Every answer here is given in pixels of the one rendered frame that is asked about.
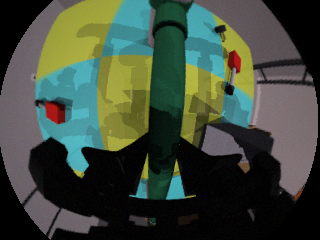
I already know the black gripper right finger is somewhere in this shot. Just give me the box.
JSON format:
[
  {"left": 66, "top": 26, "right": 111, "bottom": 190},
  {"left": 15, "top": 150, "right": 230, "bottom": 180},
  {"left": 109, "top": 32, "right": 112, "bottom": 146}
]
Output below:
[{"left": 176, "top": 136, "right": 243, "bottom": 197}]

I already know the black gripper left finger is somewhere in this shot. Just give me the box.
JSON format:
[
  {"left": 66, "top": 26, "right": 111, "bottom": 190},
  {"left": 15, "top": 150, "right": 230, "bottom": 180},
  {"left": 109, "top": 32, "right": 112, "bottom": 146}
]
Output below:
[{"left": 81, "top": 132, "right": 148, "bottom": 196}]

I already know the long dark green pipe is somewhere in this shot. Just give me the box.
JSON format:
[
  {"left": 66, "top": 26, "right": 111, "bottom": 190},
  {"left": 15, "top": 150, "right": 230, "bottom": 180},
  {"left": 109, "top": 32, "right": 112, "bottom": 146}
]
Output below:
[{"left": 148, "top": 27, "right": 187, "bottom": 200}]

